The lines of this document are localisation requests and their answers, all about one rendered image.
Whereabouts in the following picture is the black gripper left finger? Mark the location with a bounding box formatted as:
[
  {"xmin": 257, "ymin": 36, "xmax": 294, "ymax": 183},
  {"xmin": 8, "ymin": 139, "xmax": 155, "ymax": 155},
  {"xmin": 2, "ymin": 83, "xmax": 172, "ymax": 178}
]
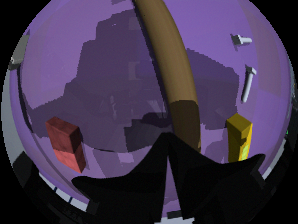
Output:
[{"xmin": 72, "ymin": 132, "xmax": 168, "ymax": 222}]

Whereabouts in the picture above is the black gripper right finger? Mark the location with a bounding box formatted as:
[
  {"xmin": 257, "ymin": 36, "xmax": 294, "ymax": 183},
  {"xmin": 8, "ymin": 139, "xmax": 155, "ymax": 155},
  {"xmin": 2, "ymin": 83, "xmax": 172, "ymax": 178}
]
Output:
[{"xmin": 166, "ymin": 132, "xmax": 266, "ymax": 220}]

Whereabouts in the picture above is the grey metal bolt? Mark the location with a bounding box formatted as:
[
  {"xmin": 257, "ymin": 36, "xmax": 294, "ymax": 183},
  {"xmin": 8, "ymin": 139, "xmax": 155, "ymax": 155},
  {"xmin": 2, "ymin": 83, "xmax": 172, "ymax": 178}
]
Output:
[{"xmin": 242, "ymin": 67, "xmax": 257, "ymax": 103}]

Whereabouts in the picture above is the reddish-brown cube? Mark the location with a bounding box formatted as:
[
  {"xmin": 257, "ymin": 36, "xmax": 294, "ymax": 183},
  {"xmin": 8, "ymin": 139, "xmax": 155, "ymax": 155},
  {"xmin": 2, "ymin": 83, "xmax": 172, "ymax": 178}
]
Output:
[{"xmin": 45, "ymin": 116, "xmax": 86, "ymax": 173}]

